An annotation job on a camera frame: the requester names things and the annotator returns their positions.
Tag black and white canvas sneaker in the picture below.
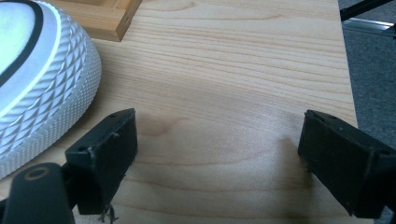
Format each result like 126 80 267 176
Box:
0 0 103 180

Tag black metal stand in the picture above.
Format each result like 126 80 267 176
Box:
339 0 395 22

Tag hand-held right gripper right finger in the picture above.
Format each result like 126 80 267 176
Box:
297 108 396 218

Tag short silver floor rail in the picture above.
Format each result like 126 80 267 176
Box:
342 17 396 39

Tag wooden shoe rack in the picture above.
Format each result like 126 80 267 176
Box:
46 0 144 43

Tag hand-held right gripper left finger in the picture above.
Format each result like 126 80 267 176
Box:
64 107 139 216

